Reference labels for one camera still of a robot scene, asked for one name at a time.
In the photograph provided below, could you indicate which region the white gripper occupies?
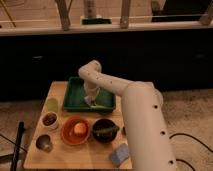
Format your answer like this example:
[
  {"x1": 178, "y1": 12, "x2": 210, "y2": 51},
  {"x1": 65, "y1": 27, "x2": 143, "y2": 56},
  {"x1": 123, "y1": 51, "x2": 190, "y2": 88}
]
[{"x1": 84, "y1": 81, "x2": 100, "y2": 99}]

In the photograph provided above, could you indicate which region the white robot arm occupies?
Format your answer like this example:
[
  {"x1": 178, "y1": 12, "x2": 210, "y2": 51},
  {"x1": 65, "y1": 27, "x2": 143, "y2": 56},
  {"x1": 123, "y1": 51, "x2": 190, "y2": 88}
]
[{"x1": 78, "y1": 60, "x2": 178, "y2": 171}]

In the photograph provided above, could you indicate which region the green plastic tray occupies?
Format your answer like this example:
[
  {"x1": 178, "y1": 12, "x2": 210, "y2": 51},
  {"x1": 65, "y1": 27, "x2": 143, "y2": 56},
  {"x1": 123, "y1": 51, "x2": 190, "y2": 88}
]
[{"x1": 63, "y1": 77, "x2": 116, "y2": 113}]

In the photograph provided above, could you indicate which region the small light utensil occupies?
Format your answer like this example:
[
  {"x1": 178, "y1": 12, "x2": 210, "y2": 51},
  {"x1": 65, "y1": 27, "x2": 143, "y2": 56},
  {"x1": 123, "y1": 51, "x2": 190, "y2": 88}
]
[{"x1": 90, "y1": 105, "x2": 105, "y2": 109}]

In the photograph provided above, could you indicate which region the orange fruit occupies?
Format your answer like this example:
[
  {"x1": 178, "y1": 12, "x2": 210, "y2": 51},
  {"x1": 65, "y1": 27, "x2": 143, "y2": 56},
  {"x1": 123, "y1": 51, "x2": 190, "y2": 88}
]
[{"x1": 74, "y1": 122, "x2": 87, "y2": 135}]

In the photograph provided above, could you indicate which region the light green cup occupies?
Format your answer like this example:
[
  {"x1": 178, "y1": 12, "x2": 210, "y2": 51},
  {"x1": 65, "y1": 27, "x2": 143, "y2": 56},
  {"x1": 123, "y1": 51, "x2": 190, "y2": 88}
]
[{"x1": 45, "y1": 98, "x2": 59, "y2": 113}]

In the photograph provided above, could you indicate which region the black bowl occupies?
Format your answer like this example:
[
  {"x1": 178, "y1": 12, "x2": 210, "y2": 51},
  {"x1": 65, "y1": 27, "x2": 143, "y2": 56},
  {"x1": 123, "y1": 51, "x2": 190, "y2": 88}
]
[{"x1": 92, "y1": 119, "x2": 118, "y2": 143}]

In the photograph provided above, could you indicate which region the orange bowl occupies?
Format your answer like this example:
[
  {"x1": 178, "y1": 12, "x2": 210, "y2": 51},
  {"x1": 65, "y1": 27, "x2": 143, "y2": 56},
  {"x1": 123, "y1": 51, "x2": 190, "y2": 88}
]
[{"x1": 60, "y1": 116, "x2": 90, "y2": 145}]

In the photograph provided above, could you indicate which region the green cucumber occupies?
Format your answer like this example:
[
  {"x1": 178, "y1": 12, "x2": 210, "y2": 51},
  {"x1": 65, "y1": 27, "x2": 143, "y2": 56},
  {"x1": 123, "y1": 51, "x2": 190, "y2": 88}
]
[{"x1": 93, "y1": 126, "x2": 120, "y2": 134}]

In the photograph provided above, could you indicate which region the green object on shelf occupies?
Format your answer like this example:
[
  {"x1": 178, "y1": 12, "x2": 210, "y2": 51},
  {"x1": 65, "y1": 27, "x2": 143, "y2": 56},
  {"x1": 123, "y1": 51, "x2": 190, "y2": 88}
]
[{"x1": 82, "y1": 18, "x2": 112, "y2": 25}]

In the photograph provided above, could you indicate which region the blue sponge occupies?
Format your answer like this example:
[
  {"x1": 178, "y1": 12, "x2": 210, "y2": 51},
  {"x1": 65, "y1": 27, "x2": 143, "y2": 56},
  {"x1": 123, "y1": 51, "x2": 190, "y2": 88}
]
[{"x1": 109, "y1": 143, "x2": 129, "y2": 167}]

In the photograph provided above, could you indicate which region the silver metal cup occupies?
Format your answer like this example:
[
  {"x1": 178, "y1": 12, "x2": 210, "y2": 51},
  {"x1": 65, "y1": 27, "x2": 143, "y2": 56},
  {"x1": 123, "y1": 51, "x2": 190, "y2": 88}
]
[{"x1": 36, "y1": 134, "x2": 53, "y2": 152}]

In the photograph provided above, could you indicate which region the black stand left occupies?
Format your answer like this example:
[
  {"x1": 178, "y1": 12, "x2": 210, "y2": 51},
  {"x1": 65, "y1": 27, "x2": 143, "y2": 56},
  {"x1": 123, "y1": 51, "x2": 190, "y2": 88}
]
[{"x1": 10, "y1": 121, "x2": 25, "y2": 171}]

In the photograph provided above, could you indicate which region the black cable on floor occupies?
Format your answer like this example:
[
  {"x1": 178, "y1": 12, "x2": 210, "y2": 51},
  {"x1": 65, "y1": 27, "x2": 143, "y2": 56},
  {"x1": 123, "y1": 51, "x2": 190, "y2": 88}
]
[{"x1": 168, "y1": 132, "x2": 213, "y2": 171}]

